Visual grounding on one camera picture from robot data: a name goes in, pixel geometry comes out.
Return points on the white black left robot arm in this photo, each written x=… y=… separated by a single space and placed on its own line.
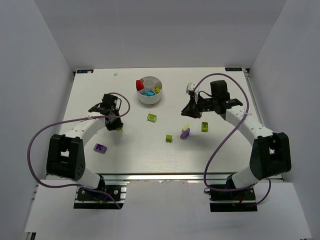
x=66 y=153

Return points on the small lime lego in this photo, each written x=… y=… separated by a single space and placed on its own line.
x=120 y=130

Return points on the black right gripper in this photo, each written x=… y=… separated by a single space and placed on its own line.
x=195 y=107

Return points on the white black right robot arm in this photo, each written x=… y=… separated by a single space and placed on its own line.
x=235 y=114

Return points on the purple half-round lego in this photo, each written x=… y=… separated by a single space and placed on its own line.
x=185 y=133

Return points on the red lego inside container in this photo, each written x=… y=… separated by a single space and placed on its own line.
x=140 y=87

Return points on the white round divided container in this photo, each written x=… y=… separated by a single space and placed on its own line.
x=149 y=90

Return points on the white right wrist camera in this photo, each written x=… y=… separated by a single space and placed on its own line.
x=192 y=91

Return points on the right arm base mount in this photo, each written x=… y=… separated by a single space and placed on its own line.
x=232 y=202

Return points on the red lego brick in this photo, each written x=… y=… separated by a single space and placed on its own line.
x=138 y=82

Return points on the light green half-round lego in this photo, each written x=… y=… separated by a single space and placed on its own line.
x=187 y=126

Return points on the purple lego brick left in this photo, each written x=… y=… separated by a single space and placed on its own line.
x=100 y=148

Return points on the small lime lego brick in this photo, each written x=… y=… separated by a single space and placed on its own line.
x=168 y=138

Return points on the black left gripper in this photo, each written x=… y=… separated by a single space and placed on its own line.
x=113 y=124

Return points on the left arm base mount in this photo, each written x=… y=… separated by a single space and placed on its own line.
x=89 y=200

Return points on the light green upturned lego brick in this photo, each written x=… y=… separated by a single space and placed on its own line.
x=152 y=117

